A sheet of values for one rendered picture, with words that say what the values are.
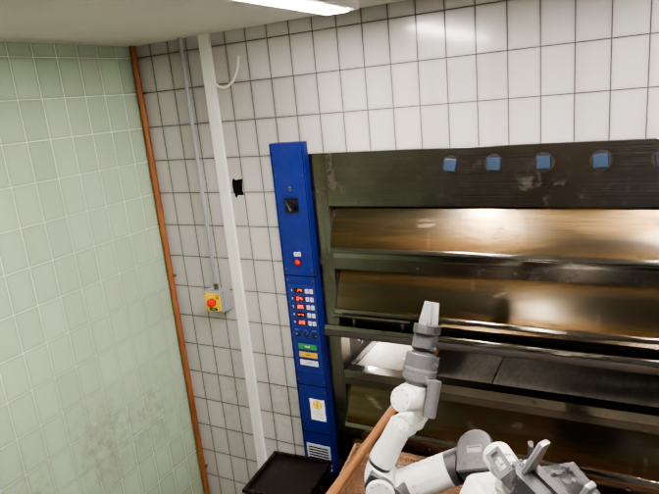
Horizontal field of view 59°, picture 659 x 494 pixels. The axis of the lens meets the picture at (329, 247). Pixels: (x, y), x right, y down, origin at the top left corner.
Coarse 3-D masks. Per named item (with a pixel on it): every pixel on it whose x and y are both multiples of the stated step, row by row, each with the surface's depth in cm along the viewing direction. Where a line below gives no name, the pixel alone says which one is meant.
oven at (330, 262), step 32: (320, 160) 228; (320, 192) 232; (320, 224) 236; (320, 256) 240; (352, 256) 232; (384, 256) 225; (352, 320) 251; (352, 352) 256; (352, 384) 249; (384, 384) 242; (544, 416) 213; (576, 416) 208; (416, 448) 243; (448, 448) 236; (608, 480) 208
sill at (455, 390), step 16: (352, 368) 250; (368, 368) 248; (400, 384) 238; (448, 384) 228; (464, 384) 227; (480, 384) 226; (496, 384) 225; (496, 400) 220; (512, 400) 217; (528, 400) 214; (544, 400) 211; (560, 400) 210; (576, 400) 209; (592, 400) 208; (592, 416) 205; (608, 416) 202; (624, 416) 200; (640, 416) 197; (656, 416) 195
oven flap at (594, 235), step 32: (352, 224) 230; (384, 224) 223; (416, 224) 217; (448, 224) 212; (480, 224) 206; (512, 224) 201; (544, 224) 196; (576, 224) 192; (608, 224) 187; (640, 224) 183; (416, 256) 219; (448, 256) 209; (480, 256) 204; (512, 256) 198; (544, 256) 194; (576, 256) 191; (608, 256) 187; (640, 256) 182
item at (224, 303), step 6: (210, 288) 268; (222, 288) 266; (228, 288) 266; (204, 294) 265; (210, 294) 263; (216, 294) 262; (222, 294) 262; (228, 294) 266; (216, 300) 263; (222, 300) 262; (228, 300) 266; (216, 306) 264; (222, 306) 262; (228, 306) 266; (216, 312) 265; (222, 312) 263
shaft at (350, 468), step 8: (392, 408) 210; (384, 416) 205; (384, 424) 201; (376, 432) 196; (368, 440) 192; (360, 448) 188; (368, 448) 189; (360, 456) 185; (352, 464) 181; (344, 472) 177; (352, 472) 179; (336, 480) 173; (344, 480) 174; (336, 488) 171
